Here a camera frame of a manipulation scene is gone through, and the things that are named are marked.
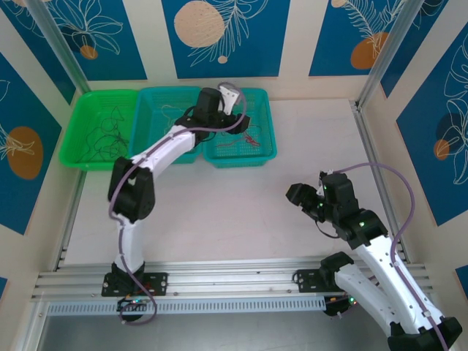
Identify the teal plastic basket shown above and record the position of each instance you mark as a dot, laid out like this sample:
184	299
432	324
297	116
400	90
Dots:
153	109
237	155

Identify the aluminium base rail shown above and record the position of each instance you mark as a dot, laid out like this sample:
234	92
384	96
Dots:
234	278

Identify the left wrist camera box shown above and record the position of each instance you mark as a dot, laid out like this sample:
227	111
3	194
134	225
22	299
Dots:
229	98

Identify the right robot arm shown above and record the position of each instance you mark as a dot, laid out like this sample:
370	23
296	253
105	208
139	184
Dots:
387	278

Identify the black mounting plate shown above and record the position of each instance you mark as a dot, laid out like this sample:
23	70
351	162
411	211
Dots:
307	279
157	283

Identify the green plastic basket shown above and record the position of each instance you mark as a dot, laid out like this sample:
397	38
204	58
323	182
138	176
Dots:
77	146

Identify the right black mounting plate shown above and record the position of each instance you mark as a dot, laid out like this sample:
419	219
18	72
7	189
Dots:
307	279

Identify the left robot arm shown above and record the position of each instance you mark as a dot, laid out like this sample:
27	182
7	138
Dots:
161	150

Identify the aluminium side rail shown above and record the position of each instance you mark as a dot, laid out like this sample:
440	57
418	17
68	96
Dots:
64	241
369	146

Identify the small circuit board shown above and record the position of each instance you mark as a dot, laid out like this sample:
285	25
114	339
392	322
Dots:
131	303
343	303

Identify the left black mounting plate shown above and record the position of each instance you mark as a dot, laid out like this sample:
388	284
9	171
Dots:
157	283

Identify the aluminium frame post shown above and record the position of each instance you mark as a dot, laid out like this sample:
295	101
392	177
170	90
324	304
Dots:
58	44
387	55

